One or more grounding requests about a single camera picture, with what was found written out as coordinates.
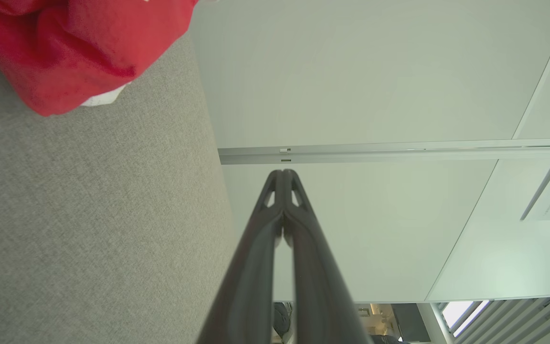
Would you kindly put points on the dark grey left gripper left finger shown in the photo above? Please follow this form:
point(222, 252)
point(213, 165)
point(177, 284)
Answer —
point(246, 296)

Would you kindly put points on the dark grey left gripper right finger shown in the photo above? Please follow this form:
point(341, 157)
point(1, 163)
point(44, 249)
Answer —
point(322, 306)

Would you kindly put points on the red t-shirt with white sleeves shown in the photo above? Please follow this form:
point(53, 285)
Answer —
point(65, 48)

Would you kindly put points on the grey fabric sofa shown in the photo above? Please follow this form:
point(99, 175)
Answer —
point(89, 215)

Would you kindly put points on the grey window blinds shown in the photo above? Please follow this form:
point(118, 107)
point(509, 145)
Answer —
point(518, 320)

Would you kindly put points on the grey partition post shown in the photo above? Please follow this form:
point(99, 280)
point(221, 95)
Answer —
point(399, 152)

